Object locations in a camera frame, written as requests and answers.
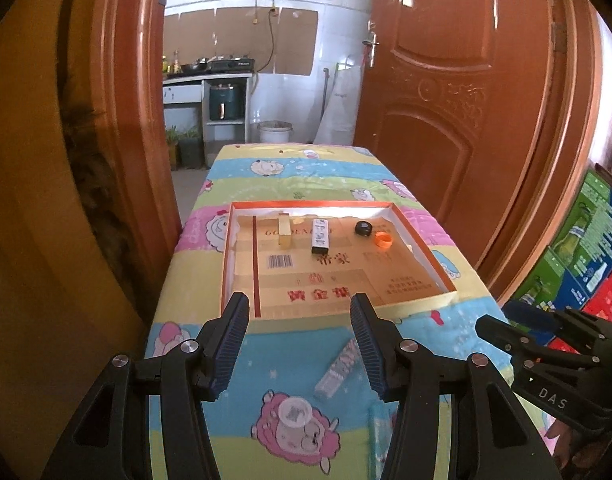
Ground shallow orange-rimmed cardboard box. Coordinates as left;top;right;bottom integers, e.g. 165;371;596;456
220;200;458;322

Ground metal door handle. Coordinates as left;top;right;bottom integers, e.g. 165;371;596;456
364;20;380;68

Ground white kitchen counter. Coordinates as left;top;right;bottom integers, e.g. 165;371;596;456
162;72;254;143

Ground green blue beer carton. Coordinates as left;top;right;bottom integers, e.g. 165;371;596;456
546;169;612;313

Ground black power cable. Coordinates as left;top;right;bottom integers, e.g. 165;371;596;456
256;7;279;75

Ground cardboard sheet on wall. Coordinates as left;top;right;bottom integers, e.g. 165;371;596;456
164;7;319;77

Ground wooden door frame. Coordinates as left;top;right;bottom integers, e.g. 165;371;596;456
90;0;604;306

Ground white bucket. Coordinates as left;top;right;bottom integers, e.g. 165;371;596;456
257;120;293;143

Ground potted plants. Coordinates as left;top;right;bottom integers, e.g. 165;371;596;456
166;126;205;171

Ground cartoon sheep printed tablecloth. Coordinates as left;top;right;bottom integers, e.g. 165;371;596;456
143;142;552;480

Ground green air fryer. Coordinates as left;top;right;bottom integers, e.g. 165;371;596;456
208;84;235;121

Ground person's right hand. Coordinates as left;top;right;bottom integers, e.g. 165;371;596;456
542;414;594;472

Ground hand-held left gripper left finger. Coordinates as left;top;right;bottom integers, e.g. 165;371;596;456
40;291;251;480

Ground red carton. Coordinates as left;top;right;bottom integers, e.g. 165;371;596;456
548;261;612;353

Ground white cartoon cat lighter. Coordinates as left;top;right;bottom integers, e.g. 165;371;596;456
311;217;333;254

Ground carved wooden door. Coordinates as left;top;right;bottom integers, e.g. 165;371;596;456
353;0;562;261

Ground black gas stove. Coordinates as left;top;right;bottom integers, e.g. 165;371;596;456
208;57;257;74

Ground teal lighter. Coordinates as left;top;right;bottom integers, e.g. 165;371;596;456
368;402;401;480

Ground white bottle cap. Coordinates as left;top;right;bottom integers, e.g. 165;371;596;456
278;396;314;428

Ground plain wooden door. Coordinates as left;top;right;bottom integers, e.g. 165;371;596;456
0;0;154;461

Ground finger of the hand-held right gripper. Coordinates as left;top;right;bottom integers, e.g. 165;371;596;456
505;301;612;347
475;313;608;375

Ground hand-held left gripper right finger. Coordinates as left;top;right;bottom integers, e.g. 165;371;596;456
350;292;562;480

